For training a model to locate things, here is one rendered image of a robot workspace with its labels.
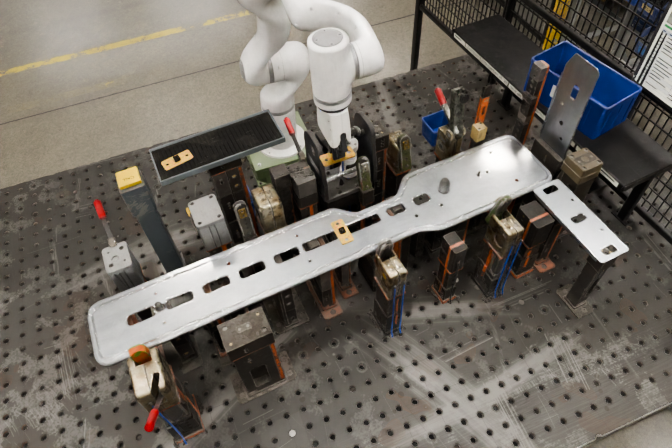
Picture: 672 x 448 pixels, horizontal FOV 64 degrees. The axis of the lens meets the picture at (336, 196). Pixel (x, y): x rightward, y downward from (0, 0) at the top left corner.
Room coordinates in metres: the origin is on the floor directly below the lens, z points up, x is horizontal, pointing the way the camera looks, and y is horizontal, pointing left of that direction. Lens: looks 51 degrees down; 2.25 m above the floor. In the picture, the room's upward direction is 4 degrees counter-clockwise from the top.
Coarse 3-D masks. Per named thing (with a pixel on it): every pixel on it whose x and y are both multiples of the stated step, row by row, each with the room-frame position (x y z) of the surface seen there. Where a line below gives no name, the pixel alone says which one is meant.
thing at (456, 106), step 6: (456, 90) 1.21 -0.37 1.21; (462, 90) 1.21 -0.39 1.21; (456, 96) 1.19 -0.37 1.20; (462, 96) 1.18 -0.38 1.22; (468, 96) 1.18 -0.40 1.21; (456, 102) 1.19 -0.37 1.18; (462, 102) 1.17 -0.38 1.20; (450, 108) 1.20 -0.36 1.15; (456, 108) 1.20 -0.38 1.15; (462, 108) 1.20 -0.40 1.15; (450, 114) 1.20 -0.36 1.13; (456, 114) 1.20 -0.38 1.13; (462, 114) 1.19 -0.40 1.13; (450, 120) 1.19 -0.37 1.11; (456, 120) 1.19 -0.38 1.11; (462, 120) 1.19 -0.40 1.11; (450, 126) 1.19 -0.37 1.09; (462, 126) 1.19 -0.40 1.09; (462, 132) 1.18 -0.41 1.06
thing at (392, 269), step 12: (384, 264) 0.74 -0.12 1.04; (396, 264) 0.73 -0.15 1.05; (384, 276) 0.72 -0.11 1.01; (396, 276) 0.70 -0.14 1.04; (384, 288) 0.72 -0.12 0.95; (396, 288) 0.70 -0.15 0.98; (384, 300) 0.72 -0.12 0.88; (396, 300) 0.71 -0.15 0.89; (372, 312) 0.77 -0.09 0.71; (384, 312) 0.71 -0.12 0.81; (396, 312) 0.71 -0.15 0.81; (384, 324) 0.70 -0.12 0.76; (396, 324) 0.71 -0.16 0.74
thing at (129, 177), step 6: (132, 168) 1.03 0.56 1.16; (120, 174) 1.01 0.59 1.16; (126, 174) 1.01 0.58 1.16; (132, 174) 1.01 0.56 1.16; (138, 174) 1.01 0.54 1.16; (120, 180) 0.99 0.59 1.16; (126, 180) 0.99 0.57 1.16; (132, 180) 0.98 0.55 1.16; (138, 180) 0.98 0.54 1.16; (120, 186) 0.96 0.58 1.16; (126, 186) 0.97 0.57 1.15
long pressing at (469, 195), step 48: (432, 192) 1.00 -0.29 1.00; (480, 192) 0.99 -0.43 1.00; (528, 192) 0.98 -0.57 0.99; (288, 240) 0.86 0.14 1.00; (336, 240) 0.85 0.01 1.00; (144, 288) 0.74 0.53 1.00; (192, 288) 0.73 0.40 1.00; (240, 288) 0.72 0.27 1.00; (288, 288) 0.71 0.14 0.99; (96, 336) 0.61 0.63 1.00; (144, 336) 0.60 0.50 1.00
